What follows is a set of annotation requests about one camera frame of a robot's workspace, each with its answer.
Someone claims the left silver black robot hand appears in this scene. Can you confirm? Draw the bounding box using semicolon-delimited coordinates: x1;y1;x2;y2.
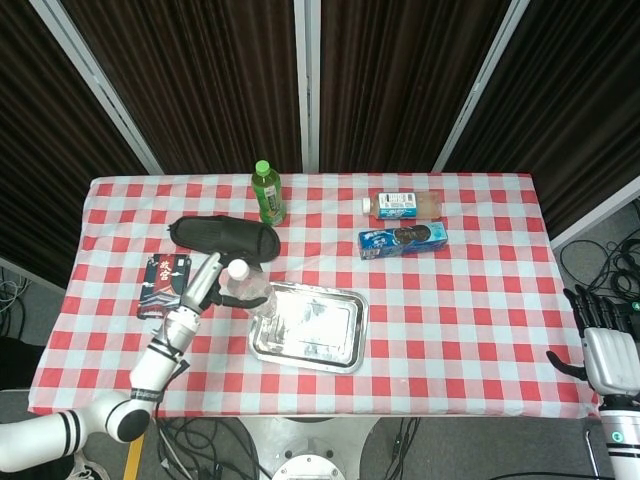
178;251;270;317

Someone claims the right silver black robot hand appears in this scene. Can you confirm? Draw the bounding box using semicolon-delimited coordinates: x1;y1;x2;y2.
545;284;640;396

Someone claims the transparent water bottle white cap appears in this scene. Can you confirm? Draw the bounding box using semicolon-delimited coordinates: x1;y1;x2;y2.
225;258;281;321

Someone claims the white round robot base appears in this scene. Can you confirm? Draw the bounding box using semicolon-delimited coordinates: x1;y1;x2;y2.
239;417;381;480

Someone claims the green tea bottle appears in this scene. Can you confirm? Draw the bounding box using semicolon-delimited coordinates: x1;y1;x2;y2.
251;159;287;226

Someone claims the stainless steel rectangular tray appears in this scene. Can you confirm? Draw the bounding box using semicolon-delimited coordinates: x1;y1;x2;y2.
247;281;370;374

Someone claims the clear bottle blue label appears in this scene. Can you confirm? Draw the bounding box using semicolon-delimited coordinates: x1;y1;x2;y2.
362;190;444;221

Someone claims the dark blue patterned card box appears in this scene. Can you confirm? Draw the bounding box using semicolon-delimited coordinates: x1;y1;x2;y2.
136;252;192;320

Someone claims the black device green light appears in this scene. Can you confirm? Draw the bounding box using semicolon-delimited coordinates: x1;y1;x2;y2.
619;298;640;331

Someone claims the black pouch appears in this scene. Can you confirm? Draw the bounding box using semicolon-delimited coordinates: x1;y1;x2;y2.
166;215;282;263

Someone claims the red white checked tablecloth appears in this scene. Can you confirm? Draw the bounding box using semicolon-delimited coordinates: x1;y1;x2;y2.
27;172;601;420

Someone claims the dark brown partition panel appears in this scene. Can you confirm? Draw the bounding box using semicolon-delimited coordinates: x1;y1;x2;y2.
0;0;151;289
319;0;511;174
62;0;304;175
444;0;640;236

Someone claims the blue cookie box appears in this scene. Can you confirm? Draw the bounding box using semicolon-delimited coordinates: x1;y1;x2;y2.
357;221;449;263

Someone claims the white black sneaker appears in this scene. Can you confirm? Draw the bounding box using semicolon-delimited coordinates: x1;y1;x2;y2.
69;449;109;480

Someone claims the black floor cable bundle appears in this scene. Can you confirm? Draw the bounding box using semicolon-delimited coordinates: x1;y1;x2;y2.
558;229;640;304
152;417;274;480

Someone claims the white partition frame post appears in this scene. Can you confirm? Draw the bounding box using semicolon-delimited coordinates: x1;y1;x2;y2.
432;0;531;174
293;0;321;174
29;0;164;175

